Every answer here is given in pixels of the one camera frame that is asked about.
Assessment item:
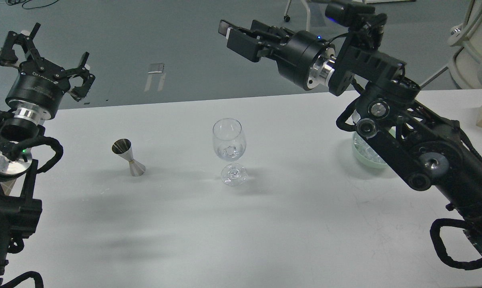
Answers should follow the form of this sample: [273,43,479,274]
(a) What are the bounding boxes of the clear wine glass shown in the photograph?
[213,118,248,186]

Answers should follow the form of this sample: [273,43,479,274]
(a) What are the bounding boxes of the clear ice cubes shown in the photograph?
[353,134,386,164]

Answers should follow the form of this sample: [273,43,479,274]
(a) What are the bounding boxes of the cream white chair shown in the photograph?
[419,0,482,89]

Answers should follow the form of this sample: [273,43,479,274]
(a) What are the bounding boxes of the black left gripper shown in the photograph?
[0,22,95,120]

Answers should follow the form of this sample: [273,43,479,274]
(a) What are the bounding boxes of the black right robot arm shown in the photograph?
[218,0,482,270]

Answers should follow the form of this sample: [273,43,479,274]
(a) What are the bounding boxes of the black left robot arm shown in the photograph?
[0,23,95,288]

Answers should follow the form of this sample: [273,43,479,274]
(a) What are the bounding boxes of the green bowl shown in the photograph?
[351,130,388,169]

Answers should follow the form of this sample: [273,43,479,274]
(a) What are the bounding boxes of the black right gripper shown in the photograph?
[219,20,335,90]

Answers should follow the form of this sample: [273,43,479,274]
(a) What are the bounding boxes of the steel cocktail jigger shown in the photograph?
[111,138,146,177]

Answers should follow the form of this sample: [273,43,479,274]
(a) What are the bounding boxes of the white rolling chair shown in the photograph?
[283,0,312,22]

